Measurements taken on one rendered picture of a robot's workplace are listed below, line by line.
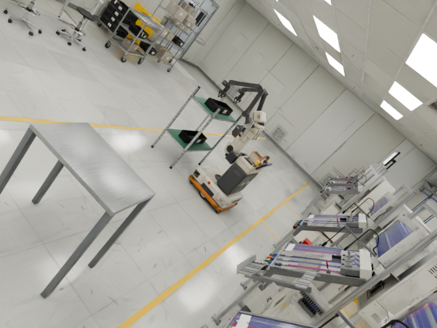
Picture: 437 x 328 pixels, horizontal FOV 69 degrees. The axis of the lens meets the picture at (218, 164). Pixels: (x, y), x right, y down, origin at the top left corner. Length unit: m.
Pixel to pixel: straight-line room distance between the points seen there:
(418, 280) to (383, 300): 0.28
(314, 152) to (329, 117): 1.27
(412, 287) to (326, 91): 9.34
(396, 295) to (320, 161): 8.94
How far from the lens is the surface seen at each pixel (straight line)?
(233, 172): 4.19
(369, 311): 2.77
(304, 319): 2.91
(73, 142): 2.10
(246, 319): 2.01
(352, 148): 11.30
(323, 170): 11.38
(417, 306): 1.81
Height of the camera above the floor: 1.87
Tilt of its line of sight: 19 degrees down
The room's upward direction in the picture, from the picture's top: 42 degrees clockwise
